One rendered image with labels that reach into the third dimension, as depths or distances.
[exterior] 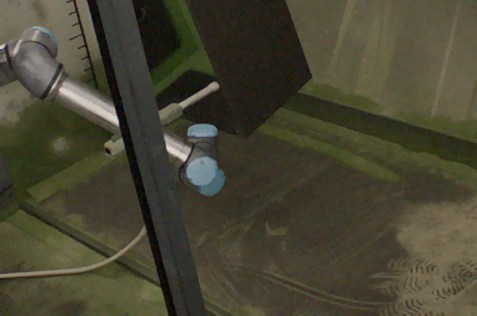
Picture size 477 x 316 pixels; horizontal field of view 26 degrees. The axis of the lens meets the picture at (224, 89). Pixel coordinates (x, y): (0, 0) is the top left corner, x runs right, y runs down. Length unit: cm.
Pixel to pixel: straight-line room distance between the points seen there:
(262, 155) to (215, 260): 72
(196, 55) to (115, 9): 203
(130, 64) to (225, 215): 189
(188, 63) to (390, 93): 79
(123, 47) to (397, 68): 220
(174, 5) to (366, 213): 104
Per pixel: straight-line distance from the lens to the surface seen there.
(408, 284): 329
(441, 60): 390
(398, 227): 356
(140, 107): 199
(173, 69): 389
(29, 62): 290
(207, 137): 308
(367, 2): 416
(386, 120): 401
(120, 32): 193
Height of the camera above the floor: 199
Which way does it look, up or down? 24 degrees down
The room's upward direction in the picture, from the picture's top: 12 degrees counter-clockwise
